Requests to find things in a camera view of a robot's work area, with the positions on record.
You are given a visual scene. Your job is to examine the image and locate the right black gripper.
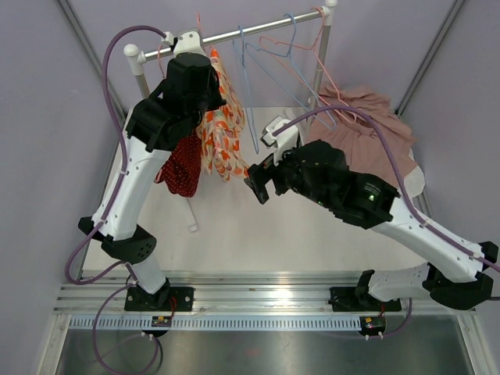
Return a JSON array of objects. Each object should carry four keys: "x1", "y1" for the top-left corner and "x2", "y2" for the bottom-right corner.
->
[{"x1": 245, "y1": 141, "x2": 335, "y2": 209}]

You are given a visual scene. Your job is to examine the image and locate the pink skirt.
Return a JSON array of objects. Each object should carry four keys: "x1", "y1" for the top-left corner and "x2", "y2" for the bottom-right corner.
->
[{"x1": 306, "y1": 84, "x2": 416, "y2": 187}]

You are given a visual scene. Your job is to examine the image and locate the blue hanger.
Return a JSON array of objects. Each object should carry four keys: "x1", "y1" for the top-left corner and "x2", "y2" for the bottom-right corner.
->
[
  {"x1": 245, "y1": 8, "x2": 331, "y2": 111},
  {"x1": 232, "y1": 26, "x2": 259, "y2": 155}
]

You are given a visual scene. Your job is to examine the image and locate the white skirt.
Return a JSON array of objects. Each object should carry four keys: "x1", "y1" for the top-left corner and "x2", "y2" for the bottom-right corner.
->
[{"x1": 398, "y1": 148, "x2": 425, "y2": 198}]

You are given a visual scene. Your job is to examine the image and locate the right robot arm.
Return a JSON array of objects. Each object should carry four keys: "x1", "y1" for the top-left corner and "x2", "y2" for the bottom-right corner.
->
[{"x1": 245, "y1": 141, "x2": 498, "y2": 312}]

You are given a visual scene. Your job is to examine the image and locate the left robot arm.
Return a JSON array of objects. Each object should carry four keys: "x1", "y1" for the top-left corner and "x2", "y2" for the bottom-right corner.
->
[{"x1": 78, "y1": 52, "x2": 225, "y2": 310}]

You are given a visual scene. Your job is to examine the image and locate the orange floral skirt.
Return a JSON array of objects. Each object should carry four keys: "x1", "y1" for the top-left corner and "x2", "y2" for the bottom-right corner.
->
[{"x1": 196, "y1": 48, "x2": 248, "y2": 182}]

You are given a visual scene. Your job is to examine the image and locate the red polka dot skirt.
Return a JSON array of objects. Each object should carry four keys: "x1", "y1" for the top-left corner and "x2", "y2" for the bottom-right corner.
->
[{"x1": 154, "y1": 132, "x2": 202, "y2": 198}]

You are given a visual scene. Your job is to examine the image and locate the metal clothes rack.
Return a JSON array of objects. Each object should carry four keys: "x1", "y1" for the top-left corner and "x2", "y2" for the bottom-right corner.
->
[{"x1": 123, "y1": 1, "x2": 338, "y2": 232}]

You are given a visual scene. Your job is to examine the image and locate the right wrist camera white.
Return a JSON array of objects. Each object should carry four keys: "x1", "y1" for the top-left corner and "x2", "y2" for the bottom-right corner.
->
[{"x1": 260, "y1": 116, "x2": 299, "y2": 166}]

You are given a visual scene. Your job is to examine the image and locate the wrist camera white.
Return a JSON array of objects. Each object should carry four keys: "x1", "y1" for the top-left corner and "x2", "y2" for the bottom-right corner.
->
[
  {"x1": 260, "y1": 116, "x2": 299, "y2": 166},
  {"x1": 161, "y1": 29, "x2": 206, "y2": 57}
]

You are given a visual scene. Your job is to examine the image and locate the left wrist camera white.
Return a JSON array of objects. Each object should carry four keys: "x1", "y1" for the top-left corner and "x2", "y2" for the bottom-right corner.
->
[{"x1": 161, "y1": 29, "x2": 206, "y2": 57}]

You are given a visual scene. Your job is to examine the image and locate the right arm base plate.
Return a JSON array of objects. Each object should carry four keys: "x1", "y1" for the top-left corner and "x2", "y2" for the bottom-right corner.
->
[{"x1": 328, "y1": 287, "x2": 402, "y2": 313}]

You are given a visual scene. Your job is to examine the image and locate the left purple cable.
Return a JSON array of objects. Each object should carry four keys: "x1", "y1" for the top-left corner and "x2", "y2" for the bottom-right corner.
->
[{"x1": 64, "y1": 25, "x2": 169, "y2": 370}]

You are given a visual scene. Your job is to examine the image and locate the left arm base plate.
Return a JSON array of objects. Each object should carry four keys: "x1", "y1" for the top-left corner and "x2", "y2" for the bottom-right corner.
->
[{"x1": 124, "y1": 286, "x2": 195, "y2": 313}]

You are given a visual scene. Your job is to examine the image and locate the aluminium rail frame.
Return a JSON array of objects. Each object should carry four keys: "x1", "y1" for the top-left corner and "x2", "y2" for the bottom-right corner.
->
[{"x1": 52, "y1": 269, "x2": 480, "y2": 316}]

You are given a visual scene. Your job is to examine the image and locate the slotted cable duct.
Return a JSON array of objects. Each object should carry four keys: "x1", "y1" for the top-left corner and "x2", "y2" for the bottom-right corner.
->
[{"x1": 69, "y1": 315, "x2": 361, "y2": 331}]

